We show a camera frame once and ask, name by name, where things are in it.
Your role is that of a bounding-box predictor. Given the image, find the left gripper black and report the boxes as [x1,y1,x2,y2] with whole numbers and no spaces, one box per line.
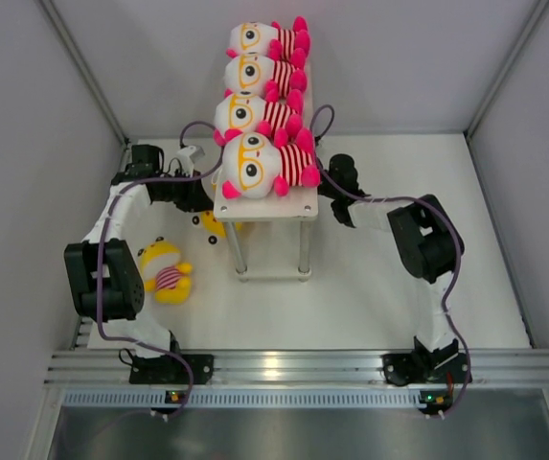
[154,167,216,213]

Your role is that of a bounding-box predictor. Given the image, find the yellow plush striped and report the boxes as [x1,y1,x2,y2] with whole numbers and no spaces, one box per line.
[192,211,227,245]

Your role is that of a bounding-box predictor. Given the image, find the white plush pink striped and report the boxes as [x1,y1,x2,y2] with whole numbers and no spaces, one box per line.
[226,16,311,62]
[223,53,309,101]

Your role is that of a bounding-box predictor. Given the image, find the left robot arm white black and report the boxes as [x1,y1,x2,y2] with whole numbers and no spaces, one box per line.
[63,144,214,385]

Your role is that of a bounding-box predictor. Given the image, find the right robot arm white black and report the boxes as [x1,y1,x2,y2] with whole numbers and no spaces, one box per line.
[318,153,471,387]

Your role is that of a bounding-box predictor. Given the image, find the white two-tier shelf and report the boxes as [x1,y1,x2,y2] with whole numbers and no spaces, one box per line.
[213,64,320,284]

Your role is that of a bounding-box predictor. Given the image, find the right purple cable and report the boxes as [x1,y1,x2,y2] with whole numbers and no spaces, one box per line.
[309,104,474,419]

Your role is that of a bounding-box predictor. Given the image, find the purple cable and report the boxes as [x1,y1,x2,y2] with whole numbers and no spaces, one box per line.
[309,104,474,419]
[95,120,225,418]

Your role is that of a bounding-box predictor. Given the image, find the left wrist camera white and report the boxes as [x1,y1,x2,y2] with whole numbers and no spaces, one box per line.
[171,145,205,177]

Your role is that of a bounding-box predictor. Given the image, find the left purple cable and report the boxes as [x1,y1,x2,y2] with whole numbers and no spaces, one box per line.
[95,120,225,418]

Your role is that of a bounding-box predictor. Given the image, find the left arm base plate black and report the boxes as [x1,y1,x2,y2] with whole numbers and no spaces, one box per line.
[120,354,215,385]

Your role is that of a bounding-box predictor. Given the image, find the white slotted cable duct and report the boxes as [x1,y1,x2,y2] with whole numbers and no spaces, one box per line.
[63,388,426,409]

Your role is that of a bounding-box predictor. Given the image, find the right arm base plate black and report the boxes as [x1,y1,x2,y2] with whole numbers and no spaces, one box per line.
[382,352,469,387]

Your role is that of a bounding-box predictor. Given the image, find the aluminium front rail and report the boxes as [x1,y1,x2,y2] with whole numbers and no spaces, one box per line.
[44,349,549,388]

